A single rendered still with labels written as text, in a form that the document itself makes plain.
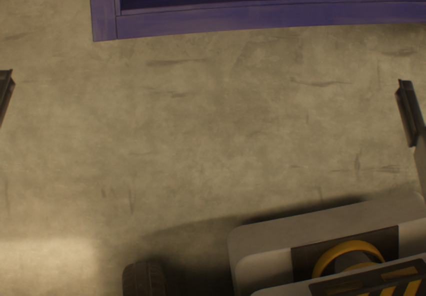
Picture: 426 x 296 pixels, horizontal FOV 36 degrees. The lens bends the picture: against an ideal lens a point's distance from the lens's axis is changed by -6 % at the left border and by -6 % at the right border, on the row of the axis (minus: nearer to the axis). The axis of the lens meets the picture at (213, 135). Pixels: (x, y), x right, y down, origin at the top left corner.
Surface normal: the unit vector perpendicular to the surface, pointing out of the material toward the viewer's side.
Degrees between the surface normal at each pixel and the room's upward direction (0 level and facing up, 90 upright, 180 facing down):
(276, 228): 90
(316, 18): 0
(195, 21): 0
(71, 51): 0
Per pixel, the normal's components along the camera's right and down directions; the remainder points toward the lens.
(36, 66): 0.11, 0.33
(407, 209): -0.14, -0.93
